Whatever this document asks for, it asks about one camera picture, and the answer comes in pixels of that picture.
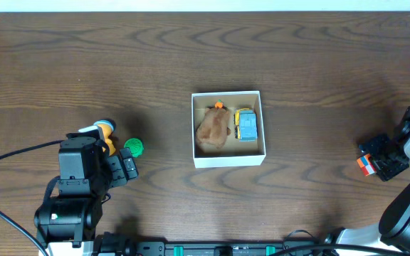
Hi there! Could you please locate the colourful puzzle cube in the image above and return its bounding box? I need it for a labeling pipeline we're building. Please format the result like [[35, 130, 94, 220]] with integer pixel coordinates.
[[356, 154, 376, 176]]

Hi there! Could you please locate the green ribbed plastic disc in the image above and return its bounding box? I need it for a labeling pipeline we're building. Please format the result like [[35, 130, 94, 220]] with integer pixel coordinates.
[[124, 138, 144, 158]]

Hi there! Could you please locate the yellow rubber duck blue cap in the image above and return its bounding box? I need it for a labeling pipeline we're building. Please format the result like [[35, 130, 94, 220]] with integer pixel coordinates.
[[94, 119, 116, 156]]

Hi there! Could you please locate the brown plush bear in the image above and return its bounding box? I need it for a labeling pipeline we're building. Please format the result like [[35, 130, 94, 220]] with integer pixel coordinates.
[[195, 100, 231, 149]]

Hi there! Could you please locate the yellow grey toy dump truck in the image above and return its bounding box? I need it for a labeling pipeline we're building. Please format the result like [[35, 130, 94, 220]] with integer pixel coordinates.
[[234, 108, 258, 142]]

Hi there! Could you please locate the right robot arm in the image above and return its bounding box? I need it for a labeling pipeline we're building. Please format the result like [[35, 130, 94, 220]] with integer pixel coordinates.
[[330, 106, 410, 253]]

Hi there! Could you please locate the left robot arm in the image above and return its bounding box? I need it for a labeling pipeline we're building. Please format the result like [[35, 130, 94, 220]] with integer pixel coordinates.
[[34, 137, 138, 255]]

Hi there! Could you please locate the white cardboard box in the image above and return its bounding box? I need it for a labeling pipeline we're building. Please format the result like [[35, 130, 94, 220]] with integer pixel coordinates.
[[191, 90, 266, 169]]

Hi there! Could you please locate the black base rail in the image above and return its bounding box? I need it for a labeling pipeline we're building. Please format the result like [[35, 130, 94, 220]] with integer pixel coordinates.
[[91, 233, 319, 256]]

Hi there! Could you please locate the right black cable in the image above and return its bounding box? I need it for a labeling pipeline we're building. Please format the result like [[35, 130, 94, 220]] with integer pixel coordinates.
[[268, 230, 405, 256]]

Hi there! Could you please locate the black cable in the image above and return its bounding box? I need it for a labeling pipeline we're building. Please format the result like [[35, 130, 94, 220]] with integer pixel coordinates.
[[0, 139, 65, 256], [268, 230, 405, 256]]

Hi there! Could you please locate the left black cable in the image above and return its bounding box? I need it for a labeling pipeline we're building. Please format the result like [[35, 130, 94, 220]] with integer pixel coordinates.
[[0, 139, 65, 256]]

